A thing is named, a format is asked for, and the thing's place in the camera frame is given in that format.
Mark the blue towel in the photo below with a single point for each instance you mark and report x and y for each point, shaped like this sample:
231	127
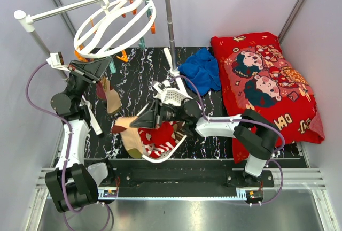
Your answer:
202	70

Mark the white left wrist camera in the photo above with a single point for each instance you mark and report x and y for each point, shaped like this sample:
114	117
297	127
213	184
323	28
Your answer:
55	60

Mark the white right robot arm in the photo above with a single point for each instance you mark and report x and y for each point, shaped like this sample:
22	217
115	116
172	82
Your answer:
257	135

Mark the white perforated plastic basket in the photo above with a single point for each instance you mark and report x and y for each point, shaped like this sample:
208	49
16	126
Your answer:
173	97

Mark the red white striped sock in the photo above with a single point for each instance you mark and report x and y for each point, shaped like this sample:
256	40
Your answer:
160	136

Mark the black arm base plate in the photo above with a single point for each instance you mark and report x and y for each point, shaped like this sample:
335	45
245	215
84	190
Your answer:
185	179

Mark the red white santa sock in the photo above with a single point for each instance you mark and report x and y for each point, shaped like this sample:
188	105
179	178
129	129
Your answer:
157	151

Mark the red cartoon print pillow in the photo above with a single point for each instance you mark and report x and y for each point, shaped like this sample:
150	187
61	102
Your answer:
255	75

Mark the white drying rack frame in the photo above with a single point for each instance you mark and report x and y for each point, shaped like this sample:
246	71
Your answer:
27	23

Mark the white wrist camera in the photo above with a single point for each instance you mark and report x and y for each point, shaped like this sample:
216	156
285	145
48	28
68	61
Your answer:
161	89
55	60

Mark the white round clip hanger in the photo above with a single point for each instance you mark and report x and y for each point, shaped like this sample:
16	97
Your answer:
115	26

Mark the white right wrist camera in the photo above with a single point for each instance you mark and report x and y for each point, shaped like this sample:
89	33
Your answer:
161	89

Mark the beige olive striped sock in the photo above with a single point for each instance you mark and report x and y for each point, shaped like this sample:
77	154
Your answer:
105	92
130	137

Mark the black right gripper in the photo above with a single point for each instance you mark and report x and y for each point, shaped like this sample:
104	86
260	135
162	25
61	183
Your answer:
152	117

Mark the orange plastic clip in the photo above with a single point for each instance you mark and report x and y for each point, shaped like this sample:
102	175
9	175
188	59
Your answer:
123	57

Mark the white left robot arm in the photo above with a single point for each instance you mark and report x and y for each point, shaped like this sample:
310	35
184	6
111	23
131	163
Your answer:
72	185

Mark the teal plastic clip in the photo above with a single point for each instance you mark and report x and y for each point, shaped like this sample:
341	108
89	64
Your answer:
112	67

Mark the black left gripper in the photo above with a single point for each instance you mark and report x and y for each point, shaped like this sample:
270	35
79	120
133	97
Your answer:
91	71

